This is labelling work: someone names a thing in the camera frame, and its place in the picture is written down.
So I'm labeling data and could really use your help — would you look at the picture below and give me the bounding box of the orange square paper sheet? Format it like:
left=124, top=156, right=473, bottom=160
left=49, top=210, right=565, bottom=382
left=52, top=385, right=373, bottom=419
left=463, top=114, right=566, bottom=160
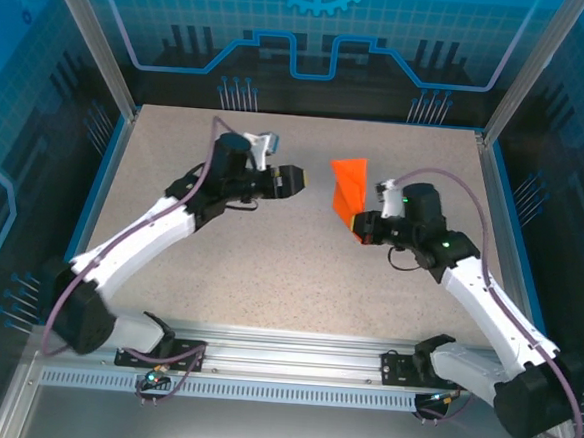
left=323, top=155, right=372, bottom=245

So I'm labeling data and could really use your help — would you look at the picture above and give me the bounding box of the blue table edge strip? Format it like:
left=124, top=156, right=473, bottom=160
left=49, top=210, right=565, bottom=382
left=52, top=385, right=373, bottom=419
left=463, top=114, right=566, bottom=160
left=37, top=110, right=134, bottom=332
left=477, top=141, right=570, bottom=362

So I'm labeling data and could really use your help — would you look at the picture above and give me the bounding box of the grey metal tray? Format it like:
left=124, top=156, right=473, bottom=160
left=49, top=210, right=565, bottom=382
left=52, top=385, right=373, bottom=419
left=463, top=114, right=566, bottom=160
left=0, top=348, right=584, bottom=438

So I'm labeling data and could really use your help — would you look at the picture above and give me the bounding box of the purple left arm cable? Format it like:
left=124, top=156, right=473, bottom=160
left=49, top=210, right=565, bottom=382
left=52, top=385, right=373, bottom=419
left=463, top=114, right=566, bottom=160
left=38, top=104, right=225, bottom=410

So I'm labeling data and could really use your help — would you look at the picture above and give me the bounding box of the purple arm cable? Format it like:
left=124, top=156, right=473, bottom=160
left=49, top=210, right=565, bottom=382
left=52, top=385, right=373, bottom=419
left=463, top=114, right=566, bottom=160
left=375, top=165, right=584, bottom=438
left=38, top=104, right=225, bottom=410

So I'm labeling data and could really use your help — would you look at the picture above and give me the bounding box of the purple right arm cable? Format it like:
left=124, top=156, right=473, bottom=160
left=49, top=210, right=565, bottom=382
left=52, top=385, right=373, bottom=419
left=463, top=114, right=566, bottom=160
left=375, top=165, right=584, bottom=438

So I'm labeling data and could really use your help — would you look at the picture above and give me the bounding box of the thin black right gripper wire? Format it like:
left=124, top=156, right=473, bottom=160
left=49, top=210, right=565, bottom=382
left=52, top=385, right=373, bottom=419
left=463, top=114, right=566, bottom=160
left=386, top=243, right=424, bottom=274

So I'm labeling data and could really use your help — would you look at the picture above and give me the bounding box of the short aluminium side rail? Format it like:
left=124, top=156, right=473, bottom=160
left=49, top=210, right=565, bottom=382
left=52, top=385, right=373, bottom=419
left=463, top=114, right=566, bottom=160
left=459, top=131, right=553, bottom=357

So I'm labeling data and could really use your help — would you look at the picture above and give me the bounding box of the long aluminium frame rail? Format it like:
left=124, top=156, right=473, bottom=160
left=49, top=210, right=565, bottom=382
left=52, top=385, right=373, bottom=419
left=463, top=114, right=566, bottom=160
left=28, top=309, right=563, bottom=399

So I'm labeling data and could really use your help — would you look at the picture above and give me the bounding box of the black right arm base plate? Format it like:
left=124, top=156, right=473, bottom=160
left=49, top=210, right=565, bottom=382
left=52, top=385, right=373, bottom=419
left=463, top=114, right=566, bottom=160
left=379, top=349, right=474, bottom=392

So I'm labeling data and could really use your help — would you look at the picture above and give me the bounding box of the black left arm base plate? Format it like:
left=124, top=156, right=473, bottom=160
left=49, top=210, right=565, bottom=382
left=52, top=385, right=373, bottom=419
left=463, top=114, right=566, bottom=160
left=113, top=333, right=208, bottom=373

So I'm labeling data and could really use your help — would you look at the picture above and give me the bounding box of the slotted aluminium cable duct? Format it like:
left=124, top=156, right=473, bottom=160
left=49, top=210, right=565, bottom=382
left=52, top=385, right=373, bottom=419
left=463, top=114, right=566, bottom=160
left=39, top=367, right=531, bottom=420

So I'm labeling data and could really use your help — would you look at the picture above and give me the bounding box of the cable connector with orange wire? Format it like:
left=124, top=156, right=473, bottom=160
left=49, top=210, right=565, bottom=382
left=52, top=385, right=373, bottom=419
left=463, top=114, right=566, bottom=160
left=425, top=387, right=464, bottom=408

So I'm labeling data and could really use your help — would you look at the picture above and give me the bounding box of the aluminium frame post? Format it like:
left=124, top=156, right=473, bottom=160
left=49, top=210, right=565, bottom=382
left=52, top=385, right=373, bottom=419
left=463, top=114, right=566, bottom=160
left=34, top=0, right=149, bottom=122
left=480, top=0, right=584, bottom=153

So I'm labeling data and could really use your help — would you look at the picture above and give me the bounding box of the cable connector with green light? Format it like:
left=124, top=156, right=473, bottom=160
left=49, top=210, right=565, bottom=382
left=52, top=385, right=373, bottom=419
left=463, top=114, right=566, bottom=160
left=141, top=363, right=172, bottom=391

